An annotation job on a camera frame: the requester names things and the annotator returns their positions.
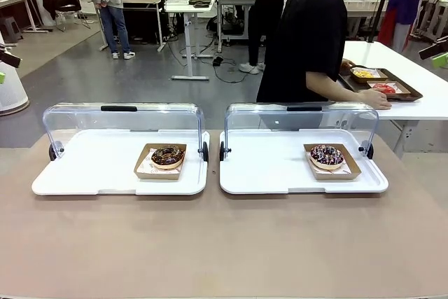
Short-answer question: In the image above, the dark brown serving tray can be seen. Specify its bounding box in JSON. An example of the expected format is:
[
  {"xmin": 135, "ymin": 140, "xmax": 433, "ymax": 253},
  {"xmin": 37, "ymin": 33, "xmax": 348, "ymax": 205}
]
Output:
[{"xmin": 337, "ymin": 65, "xmax": 424, "ymax": 102}]

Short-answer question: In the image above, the red frosted donut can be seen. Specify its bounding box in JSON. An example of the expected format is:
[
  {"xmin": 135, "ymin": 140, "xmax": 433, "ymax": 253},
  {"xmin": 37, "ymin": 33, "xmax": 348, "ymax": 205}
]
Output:
[{"xmin": 366, "ymin": 81, "xmax": 412, "ymax": 97}]

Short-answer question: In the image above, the red glazed donut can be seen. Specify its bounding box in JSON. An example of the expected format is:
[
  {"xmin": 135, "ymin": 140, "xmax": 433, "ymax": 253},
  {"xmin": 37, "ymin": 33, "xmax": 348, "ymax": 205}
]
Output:
[{"xmin": 371, "ymin": 83, "xmax": 397, "ymax": 95}]

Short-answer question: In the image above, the yellow frosted donut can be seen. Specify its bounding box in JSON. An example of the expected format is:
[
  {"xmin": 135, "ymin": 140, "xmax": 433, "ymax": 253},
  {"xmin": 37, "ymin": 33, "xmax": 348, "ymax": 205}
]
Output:
[{"xmin": 349, "ymin": 67, "xmax": 389, "ymax": 85}]

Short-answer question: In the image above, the person in black top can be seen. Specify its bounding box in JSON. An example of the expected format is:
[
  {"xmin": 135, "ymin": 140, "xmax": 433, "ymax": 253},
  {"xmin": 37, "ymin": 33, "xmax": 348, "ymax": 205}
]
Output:
[{"xmin": 256, "ymin": 0, "xmax": 381, "ymax": 104}]

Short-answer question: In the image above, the purple sprinkle chocolate donut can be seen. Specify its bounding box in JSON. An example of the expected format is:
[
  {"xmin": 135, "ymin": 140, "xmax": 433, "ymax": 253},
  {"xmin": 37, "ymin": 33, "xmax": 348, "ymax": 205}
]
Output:
[{"xmin": 310, "ymin": 144, "xmax": 344, "ymax": 169}]

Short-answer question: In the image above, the chocolate nut donut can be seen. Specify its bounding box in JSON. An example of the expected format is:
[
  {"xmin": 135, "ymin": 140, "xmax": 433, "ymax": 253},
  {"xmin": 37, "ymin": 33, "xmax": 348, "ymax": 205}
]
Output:
[{"xmin": 150, "ymin": 145, "xmax": 186, "ymax": 169}]

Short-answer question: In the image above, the chocolate donut in paper tray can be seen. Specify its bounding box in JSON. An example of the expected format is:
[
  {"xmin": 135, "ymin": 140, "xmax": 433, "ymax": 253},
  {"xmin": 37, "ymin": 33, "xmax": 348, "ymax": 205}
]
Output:
[{"xmin": 133, "ymin": 143, "xmax": 188, "ymax": 181}]

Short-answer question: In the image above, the person's right hand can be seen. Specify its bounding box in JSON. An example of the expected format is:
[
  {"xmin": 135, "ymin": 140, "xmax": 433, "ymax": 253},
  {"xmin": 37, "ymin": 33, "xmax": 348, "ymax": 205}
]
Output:
[{"xmin": 359, "ymin": 88, "xmax": 392, "ymax": 110}]

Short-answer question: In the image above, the grey plastic stool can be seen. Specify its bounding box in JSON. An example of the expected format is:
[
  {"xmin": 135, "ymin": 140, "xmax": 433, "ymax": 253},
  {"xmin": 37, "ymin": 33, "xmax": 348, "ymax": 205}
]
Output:
[{"xmin": 0, "ymin": 17, "xmax": 24, "ymax": 41}]

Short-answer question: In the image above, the white side table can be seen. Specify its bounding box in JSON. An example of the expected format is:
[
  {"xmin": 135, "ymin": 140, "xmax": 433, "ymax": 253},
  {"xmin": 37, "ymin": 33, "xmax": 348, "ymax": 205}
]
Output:
[{"xmin": 341, "ymin": 40, "xmax": 448, "ymax": 155}]

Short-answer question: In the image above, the black tripod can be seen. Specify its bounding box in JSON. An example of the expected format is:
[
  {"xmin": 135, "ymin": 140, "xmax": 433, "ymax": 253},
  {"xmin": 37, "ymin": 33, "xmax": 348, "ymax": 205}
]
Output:
[{"xmin": 365, "ymin": 0, "xmax": 400, "ymax": 43}]

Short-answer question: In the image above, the white background workbench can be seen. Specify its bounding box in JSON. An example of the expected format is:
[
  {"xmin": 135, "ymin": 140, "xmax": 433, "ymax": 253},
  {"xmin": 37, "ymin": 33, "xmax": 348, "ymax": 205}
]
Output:
[{"xmin": 344, "ymin": 0, "xmax": 384, "ymax": 39}]

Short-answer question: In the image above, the black lid hinge knob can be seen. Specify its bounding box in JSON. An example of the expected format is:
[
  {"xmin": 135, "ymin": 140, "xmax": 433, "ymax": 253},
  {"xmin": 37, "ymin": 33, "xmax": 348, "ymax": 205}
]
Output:
[
  {"xmin": 360, "ymin": 140, "xmax": 374, "ymax": 160},
  {"xmin": 197, "ymin": 141, "xmax": 210, "ymax": 163},
  {"xmin": 219, "ymin": 141, "xmax": 232, "ymax": 162},
  {"xmin": 48, "ymin": 141, "xmax": 66, "ymax": 162}
]

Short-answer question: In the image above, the clear plastic tray lid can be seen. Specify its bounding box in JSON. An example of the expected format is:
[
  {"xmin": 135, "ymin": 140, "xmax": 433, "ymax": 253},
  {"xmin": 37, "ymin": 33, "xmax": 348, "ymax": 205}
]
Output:
[
  {"xmin": 223, "ymin": 102, "xmax": 379, "ymax": 160},
  {"xmin": 42, "ymin": 102, "xmax": 204, "ymax": 160}
]

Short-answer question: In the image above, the white display tray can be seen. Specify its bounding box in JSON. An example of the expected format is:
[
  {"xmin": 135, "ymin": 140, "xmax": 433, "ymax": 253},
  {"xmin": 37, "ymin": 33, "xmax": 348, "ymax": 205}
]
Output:
[
  {"xmin": 31, "ymin": 129, "xmax": 211, "ymax": 197},
  {"xmin": 219, "ymin": 129, "xmax": 389, "ymax": 195}
]

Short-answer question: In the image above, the white height-adjustable desk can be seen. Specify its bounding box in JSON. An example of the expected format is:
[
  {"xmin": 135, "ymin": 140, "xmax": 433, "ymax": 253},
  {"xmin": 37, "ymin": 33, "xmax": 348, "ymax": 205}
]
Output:
[{"xmin": 164, "ymin": 0, "xmax": 216, "ymax": 81}]

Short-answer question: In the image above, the black lid handle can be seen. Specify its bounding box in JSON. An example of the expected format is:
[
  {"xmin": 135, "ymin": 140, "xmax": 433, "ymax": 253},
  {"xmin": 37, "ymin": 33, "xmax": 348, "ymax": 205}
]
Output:
[
  {"xmin": 286, "ymin": 105, "xmax": 323, "ymax": 113},
  {"xmin": 100, "ymin": 105, "xmax": 138, "ymax": 113}
]

